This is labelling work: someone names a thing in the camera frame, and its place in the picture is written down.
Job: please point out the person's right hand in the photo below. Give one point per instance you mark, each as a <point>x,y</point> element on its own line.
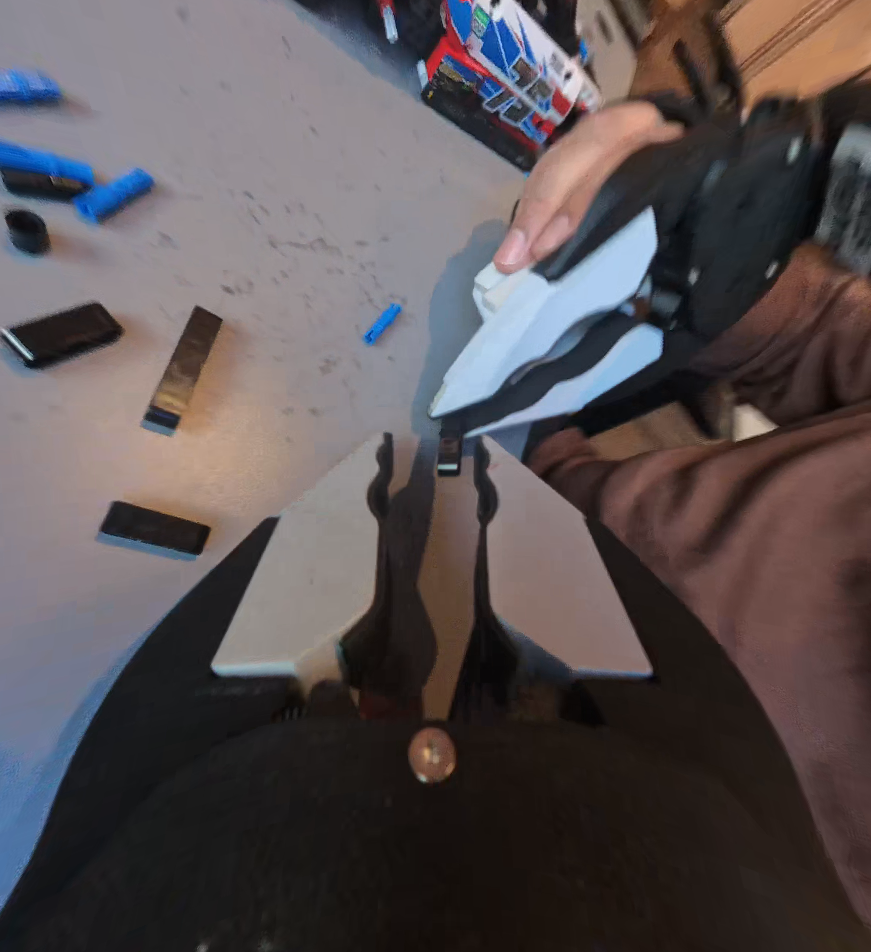
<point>576,171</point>

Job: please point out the grey desk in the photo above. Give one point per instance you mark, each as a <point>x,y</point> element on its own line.
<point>257,223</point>

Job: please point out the black toy connector pin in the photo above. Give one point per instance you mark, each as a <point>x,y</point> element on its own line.
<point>41,186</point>

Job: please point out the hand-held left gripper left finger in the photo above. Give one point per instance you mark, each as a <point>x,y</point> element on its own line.
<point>309,587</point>

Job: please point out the black toy bush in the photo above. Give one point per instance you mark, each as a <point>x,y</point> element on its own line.
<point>28,230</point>

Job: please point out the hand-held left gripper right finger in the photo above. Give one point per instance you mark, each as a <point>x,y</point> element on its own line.
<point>562,595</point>

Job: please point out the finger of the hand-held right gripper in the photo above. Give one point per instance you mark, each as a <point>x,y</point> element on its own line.
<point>554,312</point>
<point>599,372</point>

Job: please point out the long black toy beam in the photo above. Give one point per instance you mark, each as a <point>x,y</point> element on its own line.
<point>182,370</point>
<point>448,454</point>

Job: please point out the small black toy brick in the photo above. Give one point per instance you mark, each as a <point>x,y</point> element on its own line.
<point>61,333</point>
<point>154,528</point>

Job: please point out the red black toy car model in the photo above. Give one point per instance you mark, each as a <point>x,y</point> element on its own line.
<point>502,82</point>

